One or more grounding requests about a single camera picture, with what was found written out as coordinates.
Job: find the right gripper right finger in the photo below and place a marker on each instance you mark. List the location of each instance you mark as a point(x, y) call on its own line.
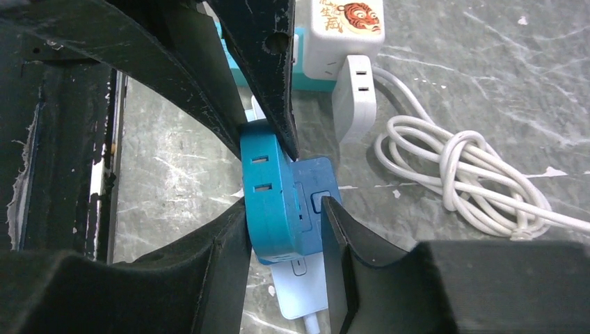
point(450, 286)

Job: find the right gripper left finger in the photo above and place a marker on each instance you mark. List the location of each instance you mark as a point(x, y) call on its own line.
point(196, 284)

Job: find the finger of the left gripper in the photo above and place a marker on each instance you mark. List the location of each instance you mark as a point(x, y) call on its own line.
point(260, 41)
point(171, 49)

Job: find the teal power strip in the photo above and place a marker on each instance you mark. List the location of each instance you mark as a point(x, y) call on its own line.
point(472, 179)

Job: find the white cube socket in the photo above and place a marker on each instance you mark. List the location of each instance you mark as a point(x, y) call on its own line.
point(337, 29)

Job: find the white adapter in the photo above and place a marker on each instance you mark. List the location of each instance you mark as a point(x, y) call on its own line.
point(354, 100)

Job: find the white blue charger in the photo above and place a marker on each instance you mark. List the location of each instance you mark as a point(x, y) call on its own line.
point(269, 193)

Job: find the blue cube adapter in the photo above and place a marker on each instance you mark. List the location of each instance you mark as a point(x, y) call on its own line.
point(313, 179)

